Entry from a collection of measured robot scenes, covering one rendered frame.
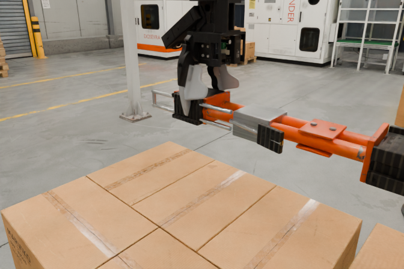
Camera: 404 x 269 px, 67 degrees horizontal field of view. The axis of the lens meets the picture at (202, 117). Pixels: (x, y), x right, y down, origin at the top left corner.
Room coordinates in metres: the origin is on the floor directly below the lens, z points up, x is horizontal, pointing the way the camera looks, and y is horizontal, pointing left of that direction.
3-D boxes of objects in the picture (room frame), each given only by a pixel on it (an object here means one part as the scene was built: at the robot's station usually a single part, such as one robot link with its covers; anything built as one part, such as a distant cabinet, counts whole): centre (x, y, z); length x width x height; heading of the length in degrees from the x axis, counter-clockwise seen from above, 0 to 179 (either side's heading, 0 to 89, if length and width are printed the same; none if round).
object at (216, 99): (0.58, 0.00, 1.20); 0.08 x 0.07 x 0.05; 49
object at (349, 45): (7.23, -3.80, 0.32); 1.25 x 0.52 x 0.63; 49
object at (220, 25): (0.55, -0.02, 1.34); 0.09 x 0.08 x 0.12; 48
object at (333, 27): (7.68, -3.27, 0.81); 0.58 x 0.12 x 0.42; 139
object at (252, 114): (0.48, -0.10, 1.19); 0.07 x 0.07 x 0.04; 49
